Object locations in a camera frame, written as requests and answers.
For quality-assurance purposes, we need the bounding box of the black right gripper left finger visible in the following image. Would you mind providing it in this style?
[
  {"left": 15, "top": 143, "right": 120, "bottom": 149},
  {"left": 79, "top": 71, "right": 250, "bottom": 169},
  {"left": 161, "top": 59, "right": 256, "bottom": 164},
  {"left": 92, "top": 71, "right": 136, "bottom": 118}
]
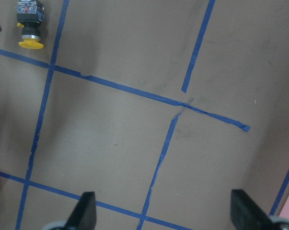
[{"left": 65, "top": 192, "right": 96, "bottom": 230}]

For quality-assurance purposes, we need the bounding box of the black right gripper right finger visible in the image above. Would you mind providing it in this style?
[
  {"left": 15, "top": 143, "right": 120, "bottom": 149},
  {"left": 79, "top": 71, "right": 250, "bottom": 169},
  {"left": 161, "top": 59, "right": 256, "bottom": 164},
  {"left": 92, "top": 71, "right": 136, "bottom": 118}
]
[{"left": 230, "top": 189, "right": 276, "bottom": 230}]

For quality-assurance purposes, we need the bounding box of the yellow push button switch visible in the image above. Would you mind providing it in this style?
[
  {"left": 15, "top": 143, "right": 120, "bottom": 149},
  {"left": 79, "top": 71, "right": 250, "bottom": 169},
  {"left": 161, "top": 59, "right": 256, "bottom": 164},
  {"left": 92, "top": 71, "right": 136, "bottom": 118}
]
[{"left": 16, "top": 0, "right": 45, "bottom": 50}]

